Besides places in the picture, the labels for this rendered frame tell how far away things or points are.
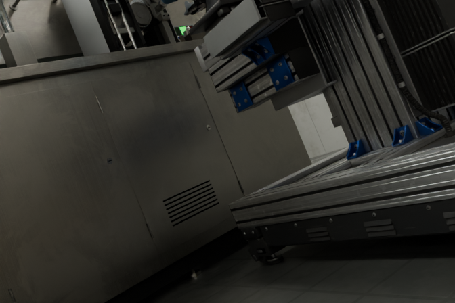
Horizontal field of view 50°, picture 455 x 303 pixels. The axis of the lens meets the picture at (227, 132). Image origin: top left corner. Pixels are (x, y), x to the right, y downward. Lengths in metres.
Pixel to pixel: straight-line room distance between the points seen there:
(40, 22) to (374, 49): 1.68
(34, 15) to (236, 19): 1.45
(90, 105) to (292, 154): 1.03
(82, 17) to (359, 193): 1.65
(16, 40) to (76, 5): 0.42
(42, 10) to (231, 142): 1.16
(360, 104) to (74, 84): 0.96
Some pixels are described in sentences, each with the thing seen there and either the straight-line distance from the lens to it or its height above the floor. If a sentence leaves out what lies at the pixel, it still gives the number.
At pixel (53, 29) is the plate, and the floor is 1.28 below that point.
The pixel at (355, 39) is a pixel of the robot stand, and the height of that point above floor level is 0.55.
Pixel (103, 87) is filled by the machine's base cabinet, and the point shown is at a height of 0.78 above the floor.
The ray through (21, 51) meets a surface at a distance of 2.15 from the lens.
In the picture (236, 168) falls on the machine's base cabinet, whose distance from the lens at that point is 2.08.
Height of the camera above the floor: 0.38
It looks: 3 degrees up
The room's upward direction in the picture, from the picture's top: 22 degrees counter-clockwise
